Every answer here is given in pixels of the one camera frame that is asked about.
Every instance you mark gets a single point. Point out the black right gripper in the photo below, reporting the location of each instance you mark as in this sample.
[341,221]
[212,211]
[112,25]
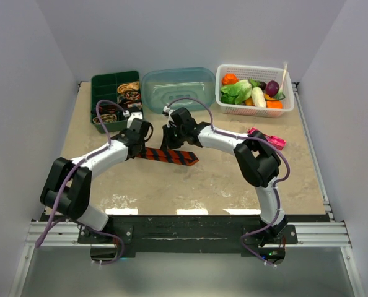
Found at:
[167,143]

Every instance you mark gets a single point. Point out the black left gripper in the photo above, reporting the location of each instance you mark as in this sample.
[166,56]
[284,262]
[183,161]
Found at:
[124,132]

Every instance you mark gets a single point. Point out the orange navy striped tie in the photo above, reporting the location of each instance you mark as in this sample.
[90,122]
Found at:
[169,156]

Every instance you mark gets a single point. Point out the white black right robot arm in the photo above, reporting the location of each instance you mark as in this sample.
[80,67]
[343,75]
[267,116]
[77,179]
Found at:
[257,159]

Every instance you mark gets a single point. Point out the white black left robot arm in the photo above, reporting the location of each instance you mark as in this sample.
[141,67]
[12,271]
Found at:
[67,187]

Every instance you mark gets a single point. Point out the rolled floral tie front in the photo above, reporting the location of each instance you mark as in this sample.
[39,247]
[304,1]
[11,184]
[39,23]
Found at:
[105,118]

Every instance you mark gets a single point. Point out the rolled dark patterned tie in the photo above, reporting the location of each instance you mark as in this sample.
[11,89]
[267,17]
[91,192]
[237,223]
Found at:
[130,100]

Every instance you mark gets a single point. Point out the rolled red brown tie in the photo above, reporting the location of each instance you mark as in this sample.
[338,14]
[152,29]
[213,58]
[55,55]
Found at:
[107,109]

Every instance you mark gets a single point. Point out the teal translucent plastic tub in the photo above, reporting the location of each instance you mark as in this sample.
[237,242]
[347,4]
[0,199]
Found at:
[193,86]

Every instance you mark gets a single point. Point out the green compartment organizer box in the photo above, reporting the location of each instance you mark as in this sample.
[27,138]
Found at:
[103,91]

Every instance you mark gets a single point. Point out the rolled patterned tie top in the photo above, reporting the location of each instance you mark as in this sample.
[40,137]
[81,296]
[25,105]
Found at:
[128,87]

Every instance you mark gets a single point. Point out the green toy lettuce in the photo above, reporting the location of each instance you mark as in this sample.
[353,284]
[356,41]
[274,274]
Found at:
[236,94]

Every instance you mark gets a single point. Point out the orange toy pumpkin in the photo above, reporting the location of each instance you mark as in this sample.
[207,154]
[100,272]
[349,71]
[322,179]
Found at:
[229,79]

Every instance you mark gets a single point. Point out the yellow toy pepper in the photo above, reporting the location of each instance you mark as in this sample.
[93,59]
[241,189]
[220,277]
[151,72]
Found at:
[249,102]

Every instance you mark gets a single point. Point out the white toy radish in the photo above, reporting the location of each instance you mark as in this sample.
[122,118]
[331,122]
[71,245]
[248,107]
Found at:
[258,97]

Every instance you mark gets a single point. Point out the dark purple toy eggplant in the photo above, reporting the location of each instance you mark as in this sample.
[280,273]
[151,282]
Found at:
[261,84]

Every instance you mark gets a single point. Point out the orange toy carrot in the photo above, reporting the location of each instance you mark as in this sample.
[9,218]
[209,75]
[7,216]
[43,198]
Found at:
[274,104]

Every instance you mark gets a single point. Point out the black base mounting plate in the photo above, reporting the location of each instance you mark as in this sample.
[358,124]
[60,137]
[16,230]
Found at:
[211,234]

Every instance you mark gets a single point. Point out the pink rectangular box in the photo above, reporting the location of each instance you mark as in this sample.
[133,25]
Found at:
[277,142]

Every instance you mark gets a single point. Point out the purple toy onion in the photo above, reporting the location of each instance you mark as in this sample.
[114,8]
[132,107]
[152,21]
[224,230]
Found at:
[272,88]

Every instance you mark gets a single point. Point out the white perforated plastic basket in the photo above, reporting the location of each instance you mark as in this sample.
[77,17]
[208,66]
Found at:
[253,74]

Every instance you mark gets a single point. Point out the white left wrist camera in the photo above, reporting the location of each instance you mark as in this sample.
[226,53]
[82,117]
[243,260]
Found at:
[132,117]

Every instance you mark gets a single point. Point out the aluminium frame rail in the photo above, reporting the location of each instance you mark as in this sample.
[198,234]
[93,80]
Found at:
[191,256]

